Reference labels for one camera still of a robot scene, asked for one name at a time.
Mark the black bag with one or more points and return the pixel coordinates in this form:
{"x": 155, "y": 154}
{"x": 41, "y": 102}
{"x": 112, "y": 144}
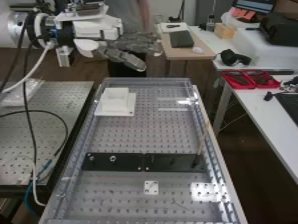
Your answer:
{"x": 281, "y": 30}

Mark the white desk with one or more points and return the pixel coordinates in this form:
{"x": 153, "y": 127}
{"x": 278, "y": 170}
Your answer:
{"x": 270, "y": 133}
{"x": 261, "y": 53}

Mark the small cardboard box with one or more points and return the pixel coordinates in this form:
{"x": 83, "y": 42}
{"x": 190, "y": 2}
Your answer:
{"x": 224, "y": 30}

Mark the clear box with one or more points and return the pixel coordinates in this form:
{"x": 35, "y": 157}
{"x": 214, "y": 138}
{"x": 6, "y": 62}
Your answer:
{"x": 147, "y": 140}

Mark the black headphones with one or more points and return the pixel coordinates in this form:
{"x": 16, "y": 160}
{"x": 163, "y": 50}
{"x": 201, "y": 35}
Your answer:
{"x": 233, "y": 57}

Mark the wooden desk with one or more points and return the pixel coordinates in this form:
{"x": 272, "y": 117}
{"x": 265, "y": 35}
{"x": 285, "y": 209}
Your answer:
{"x": 186, "y": 53}

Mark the black keyboard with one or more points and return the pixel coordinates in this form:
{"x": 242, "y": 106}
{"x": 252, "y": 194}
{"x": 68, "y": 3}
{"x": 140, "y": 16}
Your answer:
{"x": 290, "y": 106}

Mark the red tray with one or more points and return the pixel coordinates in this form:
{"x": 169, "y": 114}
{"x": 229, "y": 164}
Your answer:
{"x": 240, "y": 80}
{"x": 264, "y": 78}

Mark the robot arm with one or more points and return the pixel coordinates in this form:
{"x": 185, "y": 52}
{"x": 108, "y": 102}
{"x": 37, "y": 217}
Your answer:
{"x": 40, "y": 30}

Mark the computer monitor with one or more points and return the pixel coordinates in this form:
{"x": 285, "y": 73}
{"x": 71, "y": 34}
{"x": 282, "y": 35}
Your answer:
{"x": 254, "y": 5}

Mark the small white box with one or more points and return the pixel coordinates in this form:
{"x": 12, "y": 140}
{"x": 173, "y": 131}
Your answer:
{"x": 116, "y": 100}

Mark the black flat block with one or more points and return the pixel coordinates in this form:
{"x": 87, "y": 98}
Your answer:
{"x": 181, "y": 39}

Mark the small white square plate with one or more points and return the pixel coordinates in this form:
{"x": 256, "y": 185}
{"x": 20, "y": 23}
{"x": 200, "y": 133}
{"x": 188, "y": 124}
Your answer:
{"x": 151, "y": 187}

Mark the person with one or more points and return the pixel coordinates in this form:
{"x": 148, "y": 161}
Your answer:
{"x": 128, "y": 15}

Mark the small metal bearing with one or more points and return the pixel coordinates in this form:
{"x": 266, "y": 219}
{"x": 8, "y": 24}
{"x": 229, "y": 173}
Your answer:
{"x": 113, "y": 159}

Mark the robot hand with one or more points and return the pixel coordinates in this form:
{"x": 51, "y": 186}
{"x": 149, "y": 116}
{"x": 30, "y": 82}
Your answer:
{"x": 100, "y": 28}

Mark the black plate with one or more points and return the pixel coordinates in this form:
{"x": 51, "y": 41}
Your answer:
{"x": 128, "y": 163}

